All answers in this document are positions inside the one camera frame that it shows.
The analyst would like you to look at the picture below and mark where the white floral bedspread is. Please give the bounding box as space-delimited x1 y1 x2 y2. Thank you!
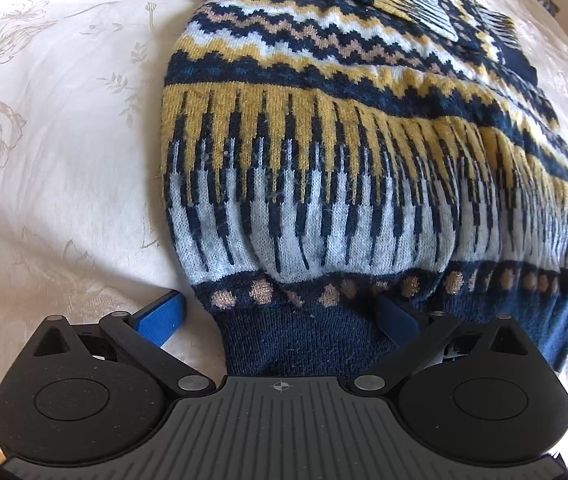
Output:
0 0 568 461

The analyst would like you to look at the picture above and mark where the navy yellow white patterned sweater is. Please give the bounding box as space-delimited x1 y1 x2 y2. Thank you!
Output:
156 0 568 378

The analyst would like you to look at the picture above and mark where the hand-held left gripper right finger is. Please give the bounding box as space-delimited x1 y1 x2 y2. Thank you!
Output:
353 295 540 393

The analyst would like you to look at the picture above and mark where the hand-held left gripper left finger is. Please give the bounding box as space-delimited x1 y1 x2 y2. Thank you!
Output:
31 290 217 393

